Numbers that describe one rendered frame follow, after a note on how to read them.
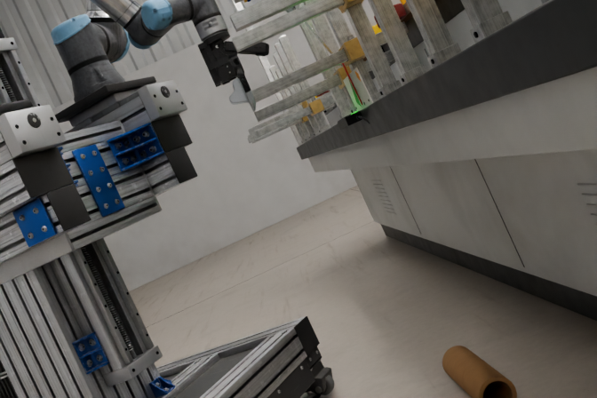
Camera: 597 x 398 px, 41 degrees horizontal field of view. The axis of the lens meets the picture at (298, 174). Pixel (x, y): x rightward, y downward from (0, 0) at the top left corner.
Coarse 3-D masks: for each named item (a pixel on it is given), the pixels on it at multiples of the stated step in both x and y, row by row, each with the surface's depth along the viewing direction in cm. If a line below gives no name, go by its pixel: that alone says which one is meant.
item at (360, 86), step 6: (354, 72) 202; (354, 78) 206; (360, 78) 199; (348, 84) 218; (354, 84) 210; (360, 84) 203; (348, 90) 222; (360, 90) 206; (366, 90) 198; (360, 96) 210; (366, 96) 202; (354, 102) 222; (360, 102) 214; (366, 102) 205; (372, 102) 198; (360, 108) 218
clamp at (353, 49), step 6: (348, 42) 199; (354, 42) 199; (342, 48) 204; (348, 48) 199; (354, 48) 199; (360, 48) 199; (348, 54) 199; (354, 54) 199; (360, 54) 199; (348, 60) 203; (354, 60) 203
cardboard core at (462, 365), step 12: (456, 348) 190; (444, 360) 190; (456, 360) 183; (468, 360) 178; (480, 360) 177; (456, 372) 180; (468, 372) 172; (480, 372) 168; (492, 372) 166; (468, 384) 170; (480, 384) 164; (492, 384) 175; (504, 384) 168; (480, 396) 162; (492, 396) 171; (504, 396) 167; (516, 396) 163
